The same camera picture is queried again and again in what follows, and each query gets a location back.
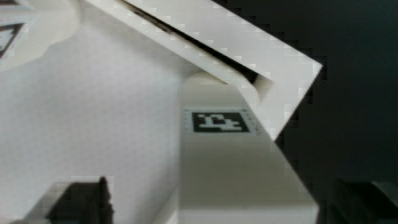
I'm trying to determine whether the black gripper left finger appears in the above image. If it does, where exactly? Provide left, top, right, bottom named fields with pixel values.
left=10, top=175, right=117, bottom=224

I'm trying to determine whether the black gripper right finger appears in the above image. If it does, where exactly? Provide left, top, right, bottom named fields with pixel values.
left=328, top=180, right=398, bottom=224

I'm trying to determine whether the white desk top tray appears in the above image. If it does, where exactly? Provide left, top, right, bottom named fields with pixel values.
left=0, top=8, right=190, bottom=224

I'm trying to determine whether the white U-shaped boundary fence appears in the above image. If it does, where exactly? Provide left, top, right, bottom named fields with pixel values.
left=126, top=0, right=321, bottom=138

